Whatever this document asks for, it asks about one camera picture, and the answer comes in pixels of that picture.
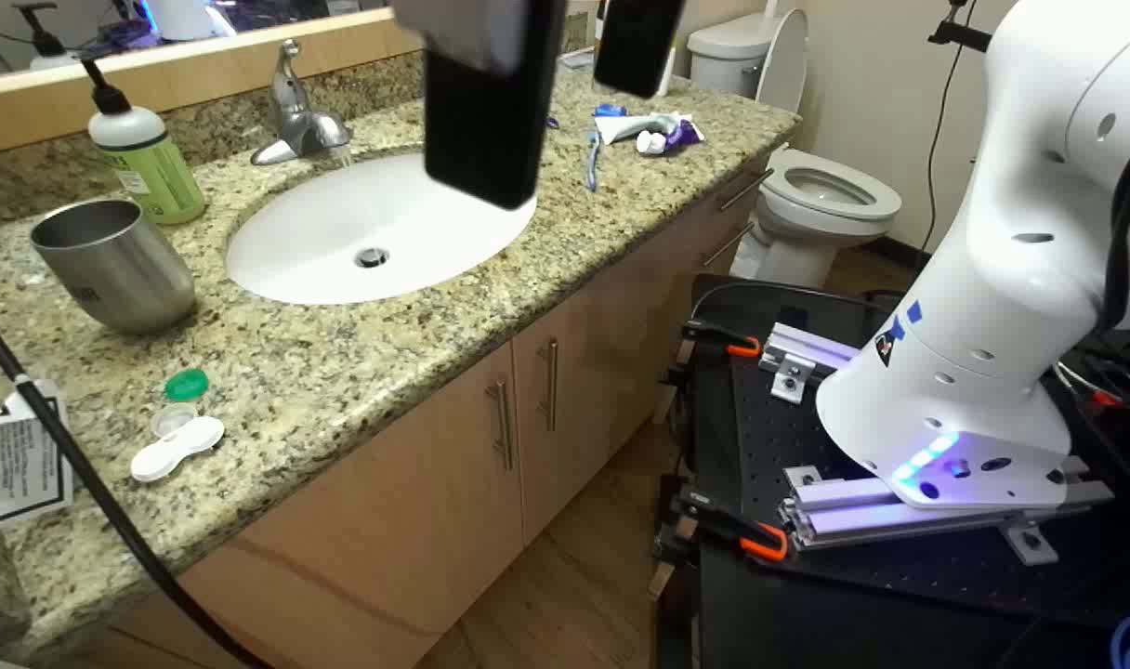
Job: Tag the white oval sink basin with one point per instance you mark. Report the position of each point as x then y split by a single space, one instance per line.
342 229

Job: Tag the orange black clamp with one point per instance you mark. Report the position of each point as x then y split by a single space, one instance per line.
743 352
763 545

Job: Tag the small blue container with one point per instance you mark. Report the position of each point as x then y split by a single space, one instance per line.
607 110

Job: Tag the long aluminium base rail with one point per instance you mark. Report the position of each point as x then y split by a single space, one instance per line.
862 513

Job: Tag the stainless steel cup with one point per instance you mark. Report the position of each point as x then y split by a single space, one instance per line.
120 280

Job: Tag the white toothpaste tube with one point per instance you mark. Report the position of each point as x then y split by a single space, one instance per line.
624 125

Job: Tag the white contact lens case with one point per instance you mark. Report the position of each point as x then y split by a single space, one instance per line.
176 450

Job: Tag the green soap pump bottle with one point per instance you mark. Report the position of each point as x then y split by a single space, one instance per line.
157 171

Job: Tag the chrome faucet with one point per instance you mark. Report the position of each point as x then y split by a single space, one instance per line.
294 118

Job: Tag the purple toothpaste tube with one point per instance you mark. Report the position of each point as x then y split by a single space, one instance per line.
676 131

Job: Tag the wood-framed mirror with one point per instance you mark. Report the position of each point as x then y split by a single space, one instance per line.
215 68

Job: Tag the green round lid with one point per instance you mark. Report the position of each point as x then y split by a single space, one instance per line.
182 388

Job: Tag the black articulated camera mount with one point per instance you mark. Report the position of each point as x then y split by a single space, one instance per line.
959 33

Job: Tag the short aluminium rail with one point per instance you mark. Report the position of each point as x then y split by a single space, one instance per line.
807 346

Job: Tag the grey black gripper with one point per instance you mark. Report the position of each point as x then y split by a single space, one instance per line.
464 31

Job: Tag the black robot table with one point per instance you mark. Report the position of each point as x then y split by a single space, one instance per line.
862 608

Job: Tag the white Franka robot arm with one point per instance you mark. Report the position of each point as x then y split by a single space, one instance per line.
998 282

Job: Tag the wooden vanity cabinet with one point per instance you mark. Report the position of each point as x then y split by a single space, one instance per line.
391 523

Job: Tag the white flat packet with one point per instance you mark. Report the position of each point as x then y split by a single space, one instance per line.
581 58

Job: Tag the white toilet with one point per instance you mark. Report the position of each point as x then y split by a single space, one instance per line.
826 204

